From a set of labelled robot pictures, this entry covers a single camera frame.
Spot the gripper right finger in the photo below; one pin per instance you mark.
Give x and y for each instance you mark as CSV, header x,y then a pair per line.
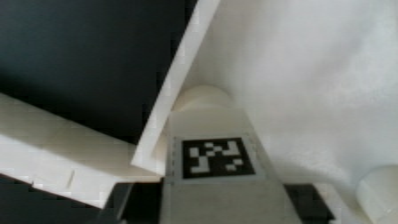
x,y
318,204

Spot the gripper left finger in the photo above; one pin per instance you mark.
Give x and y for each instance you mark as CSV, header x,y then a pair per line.
x,y
131,207

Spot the white table leg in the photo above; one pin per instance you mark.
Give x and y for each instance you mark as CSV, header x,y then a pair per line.
x,y
377,195
222,189

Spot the white square table top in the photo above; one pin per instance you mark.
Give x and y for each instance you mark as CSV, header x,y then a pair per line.
x,y
300,56

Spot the white U-shaped obstacle fence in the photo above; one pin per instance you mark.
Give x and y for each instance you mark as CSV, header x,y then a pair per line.
x,y
59,156

